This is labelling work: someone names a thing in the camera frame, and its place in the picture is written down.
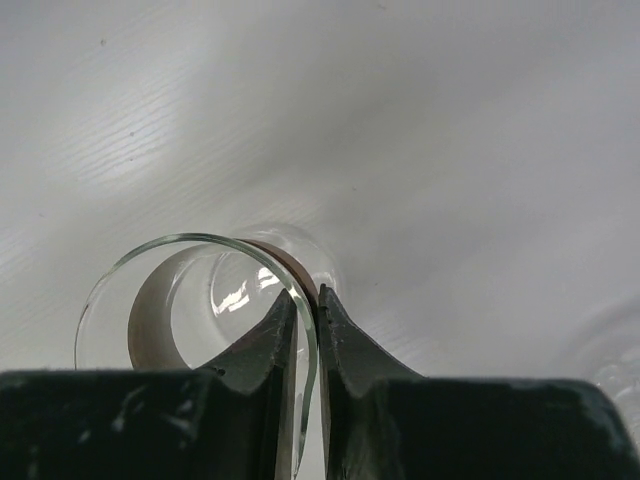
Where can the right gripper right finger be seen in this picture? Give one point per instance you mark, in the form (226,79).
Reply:
(382,420)

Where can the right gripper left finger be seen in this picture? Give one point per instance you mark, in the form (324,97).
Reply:
(229,419)

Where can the glass beaker with brown band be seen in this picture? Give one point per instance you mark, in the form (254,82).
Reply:
(179,301)

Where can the clear glass dripper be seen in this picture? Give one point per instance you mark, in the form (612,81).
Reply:
(610,358)

